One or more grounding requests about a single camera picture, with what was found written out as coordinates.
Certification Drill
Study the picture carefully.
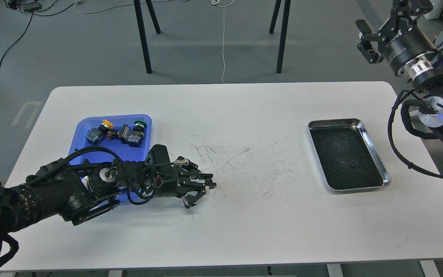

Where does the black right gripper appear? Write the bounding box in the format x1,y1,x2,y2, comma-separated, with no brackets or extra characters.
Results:
355,0,438,77

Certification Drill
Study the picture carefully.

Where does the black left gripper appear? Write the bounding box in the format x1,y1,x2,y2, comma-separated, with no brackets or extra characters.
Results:
145,158,217,209

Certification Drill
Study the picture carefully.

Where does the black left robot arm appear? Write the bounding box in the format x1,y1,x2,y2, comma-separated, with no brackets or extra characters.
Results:
0,144,216,268

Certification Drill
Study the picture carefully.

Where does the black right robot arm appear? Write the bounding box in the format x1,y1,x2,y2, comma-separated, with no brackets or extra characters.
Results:
355,0,443,179

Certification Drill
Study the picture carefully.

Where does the blue plastic tray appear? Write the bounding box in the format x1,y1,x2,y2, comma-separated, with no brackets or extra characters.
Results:
69,114,152,204

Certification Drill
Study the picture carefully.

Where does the black table leg pair right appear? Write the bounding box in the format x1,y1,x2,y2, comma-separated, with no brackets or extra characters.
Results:
269,0,291,74

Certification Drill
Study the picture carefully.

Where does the black table leg pair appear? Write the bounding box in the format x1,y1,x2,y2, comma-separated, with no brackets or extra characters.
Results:
269,0,291,74
133,0,161,74

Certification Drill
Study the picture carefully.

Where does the metal tray with black mat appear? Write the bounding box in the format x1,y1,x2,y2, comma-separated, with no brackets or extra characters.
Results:
308,118,391,193

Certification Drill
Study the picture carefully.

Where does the black table leg pair left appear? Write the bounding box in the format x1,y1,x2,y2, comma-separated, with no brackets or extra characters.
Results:
133,0,161,74

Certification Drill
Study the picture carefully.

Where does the black power adapter on floor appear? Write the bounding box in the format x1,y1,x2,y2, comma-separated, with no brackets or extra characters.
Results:
5,0,42,12

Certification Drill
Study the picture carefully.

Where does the green push button switch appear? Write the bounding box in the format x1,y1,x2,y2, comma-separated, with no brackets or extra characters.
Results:
118,120,147,148

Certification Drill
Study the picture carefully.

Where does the yellow push button switch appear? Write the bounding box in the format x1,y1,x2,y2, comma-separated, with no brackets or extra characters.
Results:
85,119,114,144

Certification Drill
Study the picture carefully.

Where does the white cable on floor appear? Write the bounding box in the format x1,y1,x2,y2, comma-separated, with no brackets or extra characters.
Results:
211,0,234,84

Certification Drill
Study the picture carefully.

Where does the black cable on floor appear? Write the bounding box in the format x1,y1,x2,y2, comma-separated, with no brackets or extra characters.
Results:
0,0,76,95

